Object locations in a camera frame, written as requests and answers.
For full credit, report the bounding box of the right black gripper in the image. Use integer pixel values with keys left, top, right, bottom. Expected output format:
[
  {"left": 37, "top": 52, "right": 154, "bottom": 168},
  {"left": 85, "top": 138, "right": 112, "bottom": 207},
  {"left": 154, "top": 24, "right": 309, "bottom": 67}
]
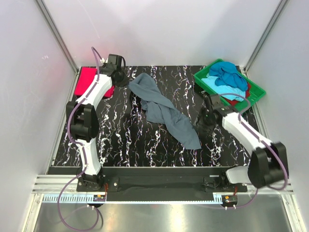
[{"left": 192, "top": 107, "right": 217, "bottom": 136}]

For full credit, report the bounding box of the grey blue t shirt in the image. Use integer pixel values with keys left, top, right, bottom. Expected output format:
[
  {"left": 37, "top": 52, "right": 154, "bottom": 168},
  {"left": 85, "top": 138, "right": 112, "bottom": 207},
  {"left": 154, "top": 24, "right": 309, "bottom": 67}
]
[{"left": 128, "top": 73, "right": 201, "bottom": 150}]

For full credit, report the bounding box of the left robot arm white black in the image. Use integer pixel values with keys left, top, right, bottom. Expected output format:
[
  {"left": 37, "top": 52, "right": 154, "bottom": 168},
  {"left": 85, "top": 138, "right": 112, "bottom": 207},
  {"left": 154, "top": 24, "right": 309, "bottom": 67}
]
[{"left": 66, "top": 54, "right": 128, "bottom": 191}]

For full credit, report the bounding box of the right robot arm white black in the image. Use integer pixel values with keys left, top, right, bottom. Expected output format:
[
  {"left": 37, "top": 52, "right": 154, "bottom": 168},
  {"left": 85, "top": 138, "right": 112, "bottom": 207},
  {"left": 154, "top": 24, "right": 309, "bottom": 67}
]
[{"left": 198, "top": 94, "right": 289, "bottom": 192}]

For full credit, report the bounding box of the light blue t shirt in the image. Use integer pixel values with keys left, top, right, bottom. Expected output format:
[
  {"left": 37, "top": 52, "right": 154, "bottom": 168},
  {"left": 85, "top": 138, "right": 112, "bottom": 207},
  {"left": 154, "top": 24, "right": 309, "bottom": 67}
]
[{"left": 201, "top": 76, "right": 246, "bottom": 102}]

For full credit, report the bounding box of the dark red t shirt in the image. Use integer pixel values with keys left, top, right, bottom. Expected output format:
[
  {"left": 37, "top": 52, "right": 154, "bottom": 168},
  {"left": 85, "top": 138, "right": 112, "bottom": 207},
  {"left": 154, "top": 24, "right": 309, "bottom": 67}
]
[{"left": 226, "top": 82, "right": 253, "bottom": 107}]

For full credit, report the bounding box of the folded red t shirt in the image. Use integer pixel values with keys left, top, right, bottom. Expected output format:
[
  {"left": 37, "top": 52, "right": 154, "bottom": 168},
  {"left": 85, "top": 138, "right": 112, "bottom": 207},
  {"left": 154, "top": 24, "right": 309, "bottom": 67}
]
[{"left": 74, "top": 67, "right": 114, "bottom": 102}]

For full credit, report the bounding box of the dark blue t shirt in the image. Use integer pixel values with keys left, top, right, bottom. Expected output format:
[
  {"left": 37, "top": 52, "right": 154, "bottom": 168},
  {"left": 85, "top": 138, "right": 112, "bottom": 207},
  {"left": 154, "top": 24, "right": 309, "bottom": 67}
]
[{"left": 209, "top": 61, "right": 248, "bottom": 91}]

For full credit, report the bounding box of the green plastic bin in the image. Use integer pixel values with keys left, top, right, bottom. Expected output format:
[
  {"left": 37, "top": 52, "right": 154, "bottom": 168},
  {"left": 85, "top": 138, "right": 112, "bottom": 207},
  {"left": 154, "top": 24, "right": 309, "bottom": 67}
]
[{"left": 194, "top": 59, "right": 266, "bottom": 111}]

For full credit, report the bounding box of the right small circuit board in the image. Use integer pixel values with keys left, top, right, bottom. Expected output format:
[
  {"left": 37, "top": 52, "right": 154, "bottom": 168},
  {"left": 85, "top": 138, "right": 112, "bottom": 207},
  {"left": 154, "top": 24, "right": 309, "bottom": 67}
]
[{"left": 224, "top": 195, "right": 238, "bottom": 204}]

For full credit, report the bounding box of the small circuit board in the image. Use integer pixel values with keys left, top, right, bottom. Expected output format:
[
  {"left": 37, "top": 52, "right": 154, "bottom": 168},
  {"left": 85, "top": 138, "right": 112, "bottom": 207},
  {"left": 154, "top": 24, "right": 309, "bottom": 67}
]
[
  {"left": 93, "top": 194, "right": 106, "bottom": 202},
  {"left": 224, "top": 195, "right": 238, "bottom": 204}
]

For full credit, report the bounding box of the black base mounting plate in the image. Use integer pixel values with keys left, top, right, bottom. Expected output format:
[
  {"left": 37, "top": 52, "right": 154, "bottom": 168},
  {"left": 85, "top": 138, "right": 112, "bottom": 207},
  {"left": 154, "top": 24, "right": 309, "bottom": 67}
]
[{"left": 77, "top": 167, "right": 247, "bottom": 192}]

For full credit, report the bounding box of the left small circuit board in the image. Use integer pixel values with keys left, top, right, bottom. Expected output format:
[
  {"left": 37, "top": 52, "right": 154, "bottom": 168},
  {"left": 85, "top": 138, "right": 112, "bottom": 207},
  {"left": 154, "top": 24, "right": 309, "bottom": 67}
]
[{"left": 93, "top": 194, "right": 106, "bottom": 202}]

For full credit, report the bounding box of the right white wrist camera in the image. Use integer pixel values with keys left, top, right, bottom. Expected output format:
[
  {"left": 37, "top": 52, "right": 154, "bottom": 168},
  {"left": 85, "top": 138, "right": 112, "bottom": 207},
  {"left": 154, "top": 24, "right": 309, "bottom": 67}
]
[{"left": 209, "top": 94, "right": 232, "bottom": 112}]

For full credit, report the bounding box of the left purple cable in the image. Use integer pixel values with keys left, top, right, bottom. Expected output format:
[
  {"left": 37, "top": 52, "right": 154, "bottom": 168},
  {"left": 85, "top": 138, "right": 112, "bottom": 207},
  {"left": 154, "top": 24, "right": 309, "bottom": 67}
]
[{"left": 57, "top": 46, "right": 107, "bottom": 230}]

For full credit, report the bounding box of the purple cable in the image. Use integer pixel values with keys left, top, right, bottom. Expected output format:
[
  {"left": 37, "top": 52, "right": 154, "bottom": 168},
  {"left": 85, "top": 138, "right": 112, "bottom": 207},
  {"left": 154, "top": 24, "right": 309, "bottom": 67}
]
[
  {"left": 57, "top": 46, "right": 107, "bottom": 230},
  {"left": 217, "top": 93, "right": 289, "bottom": 208}
]

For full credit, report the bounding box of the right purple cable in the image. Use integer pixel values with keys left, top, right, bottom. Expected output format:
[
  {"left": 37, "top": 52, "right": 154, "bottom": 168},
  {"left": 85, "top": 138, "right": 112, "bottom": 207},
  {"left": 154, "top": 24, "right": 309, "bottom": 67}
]
[{"left": 217, "top": 93, "right": 289, "bottom": 208}]

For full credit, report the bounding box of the aluminium frame rail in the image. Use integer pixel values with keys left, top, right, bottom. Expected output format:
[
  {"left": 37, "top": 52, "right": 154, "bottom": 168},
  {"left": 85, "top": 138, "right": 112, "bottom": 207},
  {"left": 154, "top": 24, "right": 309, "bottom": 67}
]
[{"left": 31, "top": 175, "right": 294, "bottom": 205}]

